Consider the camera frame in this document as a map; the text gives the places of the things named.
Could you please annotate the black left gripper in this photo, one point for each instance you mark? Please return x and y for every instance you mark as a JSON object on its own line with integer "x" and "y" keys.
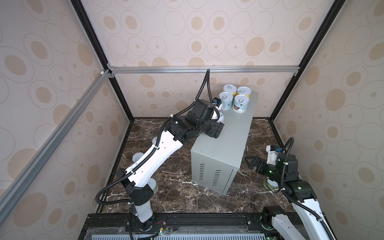
{"x": 215, "y": 129}

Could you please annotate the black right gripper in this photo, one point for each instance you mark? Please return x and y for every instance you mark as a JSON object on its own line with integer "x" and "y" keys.
{"x": 257, "y": 160}

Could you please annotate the pink label can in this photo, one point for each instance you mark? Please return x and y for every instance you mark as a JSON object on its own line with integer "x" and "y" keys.
{"x": 221, "y": 118}

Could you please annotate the light blue label can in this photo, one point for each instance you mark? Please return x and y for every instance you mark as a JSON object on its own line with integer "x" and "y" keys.
{"x": 227, "y": 100}

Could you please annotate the teal label can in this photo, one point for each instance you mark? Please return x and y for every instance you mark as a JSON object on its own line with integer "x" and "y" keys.
{"x": 240, "y": 103}

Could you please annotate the yellow orange label can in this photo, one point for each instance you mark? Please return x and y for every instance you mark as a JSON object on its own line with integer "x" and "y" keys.
{"x": 244, "y": 91}

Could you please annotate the brown label can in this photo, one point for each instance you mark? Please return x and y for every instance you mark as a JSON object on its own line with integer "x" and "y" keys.
{"x": 154, "y": 140}

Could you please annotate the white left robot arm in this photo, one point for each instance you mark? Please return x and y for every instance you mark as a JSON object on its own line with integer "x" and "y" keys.
{"x": 203, "y": 118}

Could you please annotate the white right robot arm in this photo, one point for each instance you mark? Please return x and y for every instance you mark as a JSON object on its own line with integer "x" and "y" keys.
{"x": 283, "y": 176}

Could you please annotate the green label can right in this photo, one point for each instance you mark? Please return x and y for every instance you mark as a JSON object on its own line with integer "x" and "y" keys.
{"x": 270, "y": 185}

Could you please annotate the green label can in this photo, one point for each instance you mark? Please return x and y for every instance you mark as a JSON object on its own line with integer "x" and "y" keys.
{"x": 153, "y": 184}
{"x": 270, "y": 185}

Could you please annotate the grey metal cabinet box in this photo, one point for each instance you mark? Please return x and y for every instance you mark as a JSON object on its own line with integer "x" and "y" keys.
{"x": 215, "y": 162}

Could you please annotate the silver aluminium crossbar back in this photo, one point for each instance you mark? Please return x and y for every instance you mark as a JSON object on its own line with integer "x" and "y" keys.
{"x": 199, "y": 70}

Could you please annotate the green label can left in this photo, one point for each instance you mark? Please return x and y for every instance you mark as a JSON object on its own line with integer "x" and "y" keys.
{"x": 153, "y": 184}

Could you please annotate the orange fruit label can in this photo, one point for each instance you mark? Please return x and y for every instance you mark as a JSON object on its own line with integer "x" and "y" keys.
{"x": 137, "y": 156}

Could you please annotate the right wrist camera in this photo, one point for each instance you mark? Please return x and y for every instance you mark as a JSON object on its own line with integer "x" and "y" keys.
{"x": 272, "y": 154}

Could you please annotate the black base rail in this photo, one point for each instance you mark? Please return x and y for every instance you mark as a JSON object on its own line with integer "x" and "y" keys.
{"x": 195, "y": 226}

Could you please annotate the black corner frame post left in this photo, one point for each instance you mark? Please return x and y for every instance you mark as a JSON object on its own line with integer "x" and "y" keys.
{"x": 96, "y": 44}

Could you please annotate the black corner frame post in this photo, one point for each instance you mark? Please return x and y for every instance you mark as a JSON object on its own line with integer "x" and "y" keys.
{"x": 313, "y": 47}
{"x": 96, "y": 44}

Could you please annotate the black corner frame post right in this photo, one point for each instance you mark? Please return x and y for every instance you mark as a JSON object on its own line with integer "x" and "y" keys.
{"x": 313, "y": 47}

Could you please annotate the silver aluminium rail left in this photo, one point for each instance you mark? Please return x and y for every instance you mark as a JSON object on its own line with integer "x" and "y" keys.
{"x": 20, "y": 185}

